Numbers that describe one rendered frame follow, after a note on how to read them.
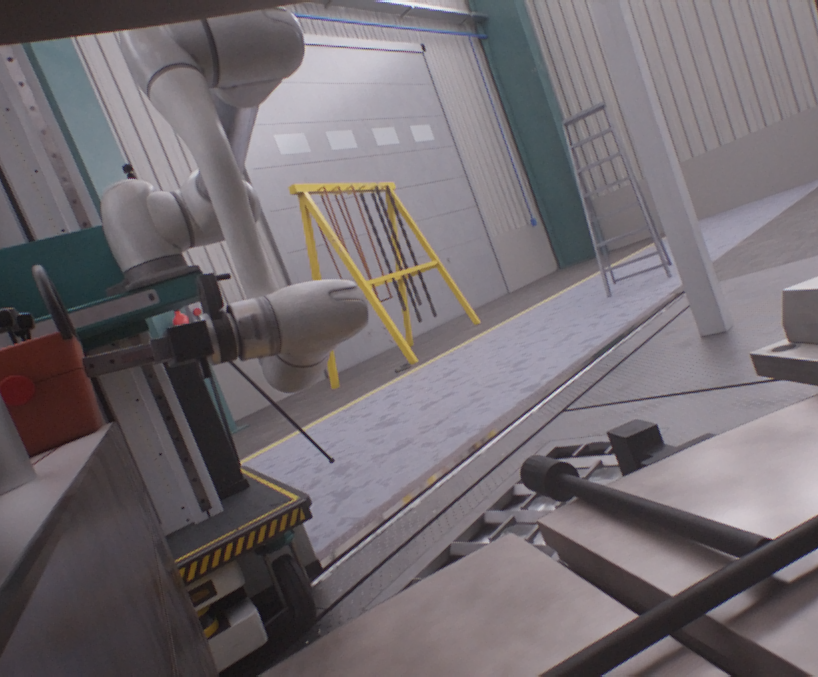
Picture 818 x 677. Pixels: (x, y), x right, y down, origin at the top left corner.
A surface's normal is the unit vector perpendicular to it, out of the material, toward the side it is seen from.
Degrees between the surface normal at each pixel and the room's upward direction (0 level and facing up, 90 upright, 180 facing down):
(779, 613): 0
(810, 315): 71
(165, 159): 90
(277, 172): 90
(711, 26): 90
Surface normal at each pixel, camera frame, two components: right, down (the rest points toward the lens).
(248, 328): 0.41, -0.08
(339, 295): 0.41, -0.48
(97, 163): 0.69, -0.21
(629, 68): -0.63, 0.30
